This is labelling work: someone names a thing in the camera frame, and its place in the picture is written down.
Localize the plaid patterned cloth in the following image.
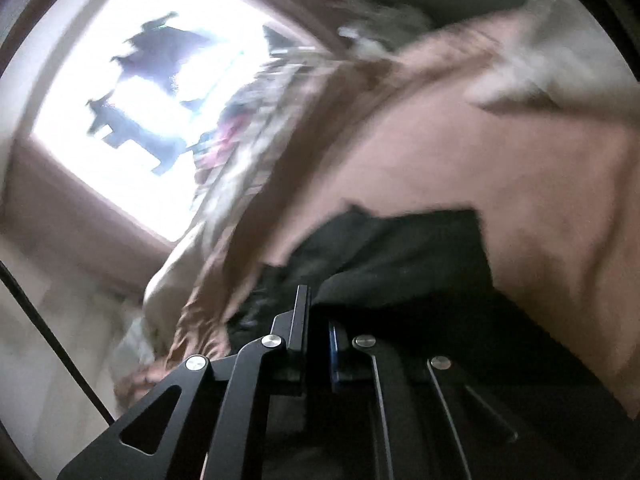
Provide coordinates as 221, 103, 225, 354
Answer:
190, 45, 351, 211

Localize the beige bedsheet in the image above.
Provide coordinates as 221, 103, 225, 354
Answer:
112, 220, 226, 366

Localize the dark hanging garment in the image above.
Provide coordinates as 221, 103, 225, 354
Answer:
110, 10, 211, 106
85, 90, 188, 176

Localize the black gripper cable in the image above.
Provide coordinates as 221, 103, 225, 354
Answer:
0, 265, 115, 425

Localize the bright window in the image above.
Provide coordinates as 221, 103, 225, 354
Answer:
30, 0, 321, 256

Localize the grey fluffy cloth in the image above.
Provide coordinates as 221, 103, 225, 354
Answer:
339, 5, 436, 58

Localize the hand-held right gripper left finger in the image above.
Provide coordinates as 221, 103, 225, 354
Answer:
56, 285, 312, 480

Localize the black garment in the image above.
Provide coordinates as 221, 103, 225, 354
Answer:
225, 203, 631, 480

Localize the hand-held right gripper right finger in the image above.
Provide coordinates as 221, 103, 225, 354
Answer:
327, 321, 521, 480

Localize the pink blanket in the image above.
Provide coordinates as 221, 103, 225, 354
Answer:
170, 25, 640, 401

